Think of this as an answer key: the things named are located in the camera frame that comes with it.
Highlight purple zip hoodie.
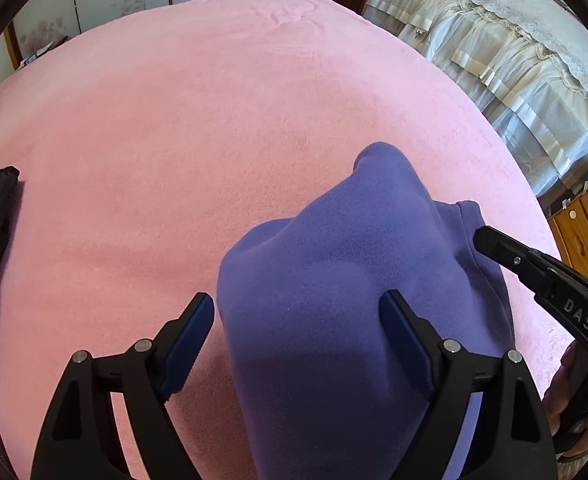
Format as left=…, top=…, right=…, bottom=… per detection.
left=216, top=141, right=520, bottom=480

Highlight lace covered furniture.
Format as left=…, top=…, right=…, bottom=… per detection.
left=364, top=0, right=588, bottom=196

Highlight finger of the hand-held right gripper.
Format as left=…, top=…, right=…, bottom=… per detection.
left=474, top=226, right=557, bottom=291

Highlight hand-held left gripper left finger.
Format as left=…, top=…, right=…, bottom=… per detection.
left=31, top=291, right=216, bottom=480

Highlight small white boxes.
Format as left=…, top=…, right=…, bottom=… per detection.
left=19, top=42, right=70, bottom=68

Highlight person's right hand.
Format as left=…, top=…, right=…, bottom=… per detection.
left=543, top=345, right=588, bottom=448

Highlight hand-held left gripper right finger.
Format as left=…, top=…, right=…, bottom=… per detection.
left=379, top=290, right=557, bottom=480

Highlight pink bed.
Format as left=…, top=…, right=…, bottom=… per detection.
left=0, top=0, right=570, bottom=480

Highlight wooden drawer cabinet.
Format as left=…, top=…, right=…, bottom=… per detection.
left=549, top=175, right=588, bottom=283

